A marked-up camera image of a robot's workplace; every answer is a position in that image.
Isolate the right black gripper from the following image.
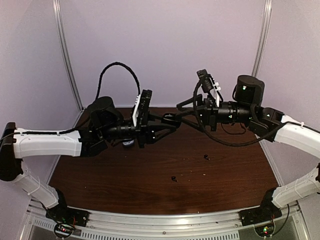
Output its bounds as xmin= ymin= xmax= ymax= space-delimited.
xmin=175 ymin=93 xmax=255 ymax=133

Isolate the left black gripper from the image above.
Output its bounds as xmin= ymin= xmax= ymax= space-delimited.
xmin=100 ymin=110 xmax=177 ymax=148

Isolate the black earbud charging case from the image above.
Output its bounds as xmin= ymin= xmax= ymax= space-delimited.
xmin=161 ymin=112 xmax=181 ymax=129

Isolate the purple earbud charging case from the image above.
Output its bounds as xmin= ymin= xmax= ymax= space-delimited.
xmin=122 ymin=139 xmax=135 ymax=148

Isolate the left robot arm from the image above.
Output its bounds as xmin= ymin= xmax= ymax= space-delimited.
xmin=0 ymin=94 xmax=181 ymax=223

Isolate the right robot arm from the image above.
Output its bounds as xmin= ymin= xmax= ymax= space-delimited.
xmin=176 ymin=70 xmax=320 ymax=158

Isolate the right black cable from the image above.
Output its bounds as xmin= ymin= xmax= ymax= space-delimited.
xmin=192 ymin=79 xmax=308 ymax=147

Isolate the black cable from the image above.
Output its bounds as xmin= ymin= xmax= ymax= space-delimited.
xmin=192 ymin=79 xmax=308 ymax=147
xmin=0 ymin=61 xmax=141 ymax=141

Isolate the left black cable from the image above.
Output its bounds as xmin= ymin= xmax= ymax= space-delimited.
xmin=0 ymin=61 xmax=141 ymax=141

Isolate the right aluminium post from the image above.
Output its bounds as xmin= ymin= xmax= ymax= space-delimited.
xmin=251 ymin=0 xmax=273 ymax=78

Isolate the aluminium post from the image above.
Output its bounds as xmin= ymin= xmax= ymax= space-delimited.
xmin=51 ymin=0 xmax=85 ymax=111
xmin=251 ymin=0 xmax=273 ymax=78

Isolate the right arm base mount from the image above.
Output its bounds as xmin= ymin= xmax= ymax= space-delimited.
xmin=239 ymin=206 xmax=282 ymax=238

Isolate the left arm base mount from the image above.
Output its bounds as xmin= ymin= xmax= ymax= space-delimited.
xmin=45 ymin=207 xmax=90 ymax=239

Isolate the aluminium front rail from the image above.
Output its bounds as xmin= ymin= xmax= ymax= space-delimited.
xmin=17 ymin=199 xmax=312 ymax=240

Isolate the left aluminium post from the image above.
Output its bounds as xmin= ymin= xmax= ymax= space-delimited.
xmin=51 ymin=0 xmax=85 ymax=111

